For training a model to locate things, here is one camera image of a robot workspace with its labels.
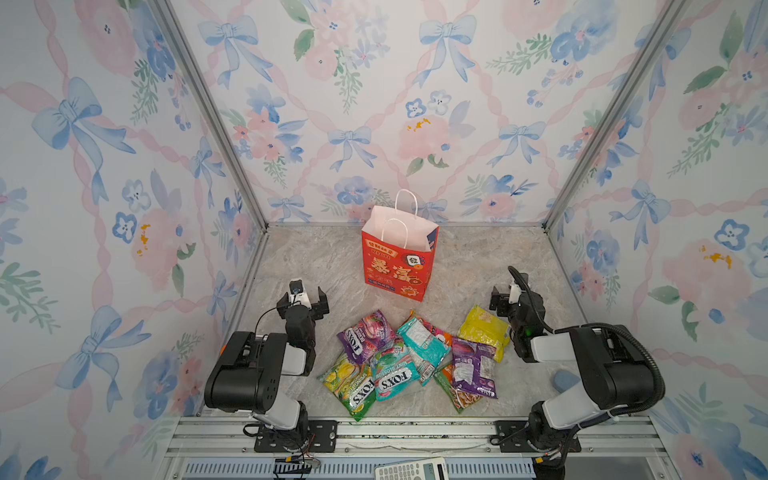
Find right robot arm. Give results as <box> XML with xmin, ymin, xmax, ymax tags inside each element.
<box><xmin>489</xmin><ymin>283</ymin><xmax>666</xmax><ymax>453</ymax></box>

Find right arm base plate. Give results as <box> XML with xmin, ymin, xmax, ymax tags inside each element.
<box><xmin>489</xmin><ymin>420</ymin><xmax>569</xmax><ymax>454</ymax></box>

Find purple white snack packet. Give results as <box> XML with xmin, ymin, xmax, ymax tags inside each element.
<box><xmin>451</xmin><ymin>337</ymin><xmax>498</xmax><ymax>399</ymax></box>

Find teal white snack packet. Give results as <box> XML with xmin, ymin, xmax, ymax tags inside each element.
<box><xmin>397</xmin><ymin>312</ymin><xmax>451</xmax><ymax>386</ymax></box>

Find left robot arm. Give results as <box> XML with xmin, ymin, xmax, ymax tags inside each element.
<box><xmin>204</xmin><ymin>279</ymin><xmax>330</xmax><ymax>441</ymax></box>

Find black corrugated cable conduit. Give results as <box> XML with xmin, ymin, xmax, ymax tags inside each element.
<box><xmin>508</xmin><ymin>265</ymin><xmax>667</xmax><ymax>416</ymax></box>

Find red paper gift bag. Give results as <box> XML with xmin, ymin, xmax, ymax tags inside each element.
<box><xmin>362</xmin><ymin>189</ymin><xmax>440</xmax><ymax>302</ymax></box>

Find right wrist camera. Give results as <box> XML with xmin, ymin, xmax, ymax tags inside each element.
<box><xmin>508</xmin><ymin>281</ymin><xmax>523</xmax><ymax>304</ymax></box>

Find green Fox's candy bag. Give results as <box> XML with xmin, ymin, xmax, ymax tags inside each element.
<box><xmin>317</xmin><ymin>352</ymin><xmax>376</xmax><ymax>421</ymax></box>

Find yellow snack packet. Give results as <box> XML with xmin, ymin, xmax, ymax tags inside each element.
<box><xmin>459</xmin><ymin>305</ymin><xmax>511</xmax><ymax>363</ymax></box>

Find purple Fox's candy bag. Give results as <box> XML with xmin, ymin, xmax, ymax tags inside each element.
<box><xmin>337</xmin><ymin>310</ymin><xmax>396</xmax><ymax>365</ymax></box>

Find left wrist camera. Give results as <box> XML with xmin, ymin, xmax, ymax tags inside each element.
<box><xmin>288</xmin><ymin>279</ymin><xmax>311</xmax><ymax>308</ymax></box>

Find teal Fox's candy bag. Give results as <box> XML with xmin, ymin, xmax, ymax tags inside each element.
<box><xmin>371</xmin><ymin>336</ymin><xmax>420</xmax><ymax>402</ymax></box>

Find blue grey cloth roll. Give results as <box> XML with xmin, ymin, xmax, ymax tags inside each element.
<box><xmin>552</xmin><ymin>369</ymin><xmax>581</xmax><ymax>393</ymax></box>

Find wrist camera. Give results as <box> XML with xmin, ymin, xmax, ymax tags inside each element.
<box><xmin>288</xmin><ymin>279</ymin><xmax>311</xmax><ymax>308</ymax></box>
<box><xmin>508</xmin><ymin>281</ymin><xmax>523</xmax><ymax>304</ymax></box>

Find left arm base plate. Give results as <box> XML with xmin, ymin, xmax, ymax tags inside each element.
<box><xmin>254</xmin><ymin>420</ymin><xmax>339</xmax><ymax>453</ymax></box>

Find green noodle snack packet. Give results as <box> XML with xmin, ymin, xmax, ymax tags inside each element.
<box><xmin>434</xmin><ymin>364</ymin><xmax>483</xmax><ymax>414</ymax></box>

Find orange Fox's candy bag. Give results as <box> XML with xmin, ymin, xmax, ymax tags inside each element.
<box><xmin>410</xmin><ymin>310</ymin><xmax>453</xmax><ymax>347</ymax></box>

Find white calculator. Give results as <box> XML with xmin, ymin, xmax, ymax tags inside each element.
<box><xmin>373</xmin><ymin>457</ymin><xmax>449</xmax><ymax>480</ymax></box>

